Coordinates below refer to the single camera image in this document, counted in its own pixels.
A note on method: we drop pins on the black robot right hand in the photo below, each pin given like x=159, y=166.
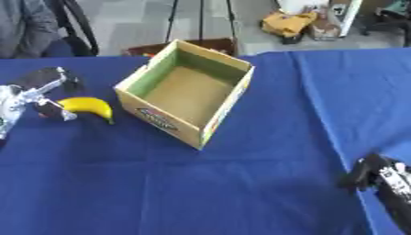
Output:
x=365, y=171

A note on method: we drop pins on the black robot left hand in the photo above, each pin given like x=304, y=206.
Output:
x=47, y=77

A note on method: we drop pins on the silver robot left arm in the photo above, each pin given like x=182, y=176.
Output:
x=12, y=105

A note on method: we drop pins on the silver black robot right arm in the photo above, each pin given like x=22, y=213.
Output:
x=397, y=195

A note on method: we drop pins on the tan cardboard box green inside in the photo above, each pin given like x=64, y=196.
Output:
x=187, y=91

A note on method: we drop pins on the small tan cardboard box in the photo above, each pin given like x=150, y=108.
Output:
x=323, y=27

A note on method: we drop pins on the brown cardboard box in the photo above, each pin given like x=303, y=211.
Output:
x=217, y=44

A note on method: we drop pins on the yellow toy banana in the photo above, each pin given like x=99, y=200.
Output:
x=88, y=105

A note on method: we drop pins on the person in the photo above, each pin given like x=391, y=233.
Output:
x=24, y=27

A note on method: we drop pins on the black chair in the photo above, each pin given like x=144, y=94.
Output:
x=80, y=30

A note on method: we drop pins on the dark office chair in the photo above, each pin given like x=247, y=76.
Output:
x=390, y=16

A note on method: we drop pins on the white board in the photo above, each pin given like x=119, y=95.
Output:
x=348, y=15

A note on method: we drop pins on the black tripod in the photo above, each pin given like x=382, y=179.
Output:
x=201, y=18

